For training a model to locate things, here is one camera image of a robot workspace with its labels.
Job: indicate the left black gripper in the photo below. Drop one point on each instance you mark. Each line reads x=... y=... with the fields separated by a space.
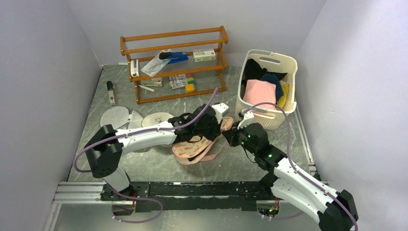
x=216 y=131

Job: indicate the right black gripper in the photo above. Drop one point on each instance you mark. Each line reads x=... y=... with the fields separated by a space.
x=231 y=135

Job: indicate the floral mesh laundry bag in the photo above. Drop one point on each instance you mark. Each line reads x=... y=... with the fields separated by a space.
x=198 y=150

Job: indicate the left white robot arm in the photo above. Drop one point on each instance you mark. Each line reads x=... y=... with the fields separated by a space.
x=105 y=148

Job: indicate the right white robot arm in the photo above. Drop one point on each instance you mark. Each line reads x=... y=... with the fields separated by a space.
x=331 y=210

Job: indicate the cream laundry basket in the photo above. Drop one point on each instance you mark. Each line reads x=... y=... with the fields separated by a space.
x=277 y=63

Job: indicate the beige round laundry bag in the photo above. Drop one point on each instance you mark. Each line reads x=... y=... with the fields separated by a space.
x=155 y=119

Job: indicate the highlighter marker pack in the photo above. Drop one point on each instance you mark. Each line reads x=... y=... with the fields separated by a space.
x=180 y=81

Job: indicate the pink folded cloth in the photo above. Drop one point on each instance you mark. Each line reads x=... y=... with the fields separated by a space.
x=258 y=91

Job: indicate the yellow cloth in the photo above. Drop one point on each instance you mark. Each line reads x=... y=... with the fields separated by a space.
x=282 y=100

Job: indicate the white red pen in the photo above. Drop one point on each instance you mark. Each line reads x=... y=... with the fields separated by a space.
x=147 y=88

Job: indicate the small white box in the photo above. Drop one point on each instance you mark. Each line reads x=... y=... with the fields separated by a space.
x=153 y=82

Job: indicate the white green box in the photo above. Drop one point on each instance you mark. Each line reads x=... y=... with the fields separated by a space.
x=203 y=55

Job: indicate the black garment in basket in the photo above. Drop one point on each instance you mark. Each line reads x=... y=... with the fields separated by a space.
x=253 y=70

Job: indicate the dark teal cloth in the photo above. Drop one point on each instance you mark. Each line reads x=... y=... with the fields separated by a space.
x=273 y=79

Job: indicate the blue stapler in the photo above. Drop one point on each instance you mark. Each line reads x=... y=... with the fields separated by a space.
x=173 y=57

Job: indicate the clear plastic packet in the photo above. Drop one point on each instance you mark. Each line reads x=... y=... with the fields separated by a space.
x=156 y=64

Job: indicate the wooden shelf rack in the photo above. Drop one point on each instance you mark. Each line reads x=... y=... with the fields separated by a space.
x=144 y=48

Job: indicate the black silver marker device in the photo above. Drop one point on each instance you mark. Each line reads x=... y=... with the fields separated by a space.
x=111 y=93

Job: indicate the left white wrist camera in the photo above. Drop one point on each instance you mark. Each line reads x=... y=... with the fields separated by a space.
x=222 y=108

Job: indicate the aluminium frame rail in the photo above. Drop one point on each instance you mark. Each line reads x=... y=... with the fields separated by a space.
x=77 y=207

